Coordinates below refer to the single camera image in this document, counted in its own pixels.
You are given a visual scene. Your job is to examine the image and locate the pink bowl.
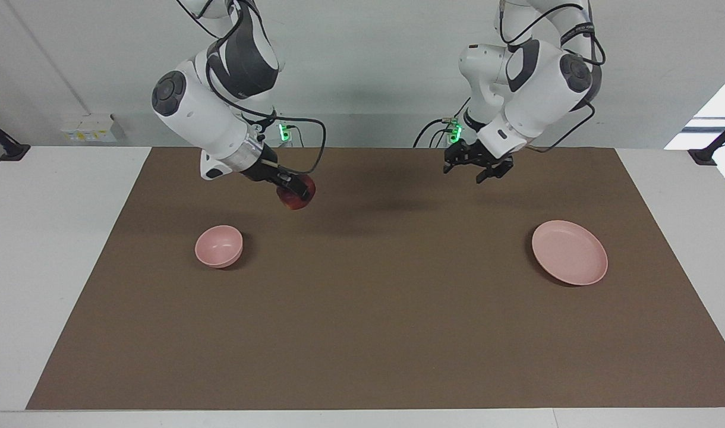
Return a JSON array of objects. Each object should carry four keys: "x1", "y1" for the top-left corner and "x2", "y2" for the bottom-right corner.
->
[{"x1": 195, "y1": 225, "x2": 244, "y2": 269}]

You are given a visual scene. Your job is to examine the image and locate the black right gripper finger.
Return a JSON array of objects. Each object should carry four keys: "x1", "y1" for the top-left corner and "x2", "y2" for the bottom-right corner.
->
[{"x1": 277, "y1": 172, "x2": 312, "y2": 200}]

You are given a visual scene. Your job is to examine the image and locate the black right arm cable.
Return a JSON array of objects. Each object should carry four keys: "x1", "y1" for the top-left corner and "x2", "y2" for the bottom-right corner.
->
[{"x1": 177, "y1": 0, "x2": 327, "y2": 175}]

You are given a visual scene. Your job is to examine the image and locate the dark red apple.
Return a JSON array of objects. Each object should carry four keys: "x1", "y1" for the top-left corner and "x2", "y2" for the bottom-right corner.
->
[{"x1": 277, "y1": 177, "x2": 316, "y2": 211}]

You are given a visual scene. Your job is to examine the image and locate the brown table mat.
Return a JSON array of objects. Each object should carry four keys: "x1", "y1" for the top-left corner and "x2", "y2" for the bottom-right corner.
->
[{"x1": 27, "y1": 147, "x2": 725, "y2": 411}]

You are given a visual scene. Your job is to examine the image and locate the white wall socket box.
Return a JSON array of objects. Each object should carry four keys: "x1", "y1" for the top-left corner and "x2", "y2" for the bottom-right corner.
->
[{"x1": 61, "y1": 114, "x2": 125, "y2": 142}]

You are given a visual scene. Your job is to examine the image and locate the black camera stand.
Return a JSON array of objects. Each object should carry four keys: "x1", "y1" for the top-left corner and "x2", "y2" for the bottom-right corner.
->
[
  {"x1": 0, "y1": 113, "x2": 31, "y2": 162},
  {"x1": 688, "y1": 116, "x2": 725, "y2": 166}
]

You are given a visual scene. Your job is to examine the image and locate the black base cables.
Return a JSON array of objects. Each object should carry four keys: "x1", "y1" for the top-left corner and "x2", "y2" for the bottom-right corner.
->
[{"x1": 413, "y1": 98, "x2": 471, "y2": 149}]

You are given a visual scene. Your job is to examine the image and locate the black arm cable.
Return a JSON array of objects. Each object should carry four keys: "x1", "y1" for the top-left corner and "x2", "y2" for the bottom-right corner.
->
[
  {"x1": 177, "y1": 0, "x2": 327, "y2": 175},
  {"x1": 498, "y1": 0, "x2": 607, "y2": 154}
]

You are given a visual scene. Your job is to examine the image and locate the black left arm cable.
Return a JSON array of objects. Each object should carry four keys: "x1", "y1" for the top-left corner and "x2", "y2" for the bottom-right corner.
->
[{"x1": 498, "y1": 0, "x2": 607, "y2": 154}]

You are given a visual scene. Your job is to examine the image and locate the pink plate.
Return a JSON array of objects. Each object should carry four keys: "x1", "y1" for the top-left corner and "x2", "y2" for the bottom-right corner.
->
[{"x1": 531, "y1": 220, "x2": 609, "y2": 286}]

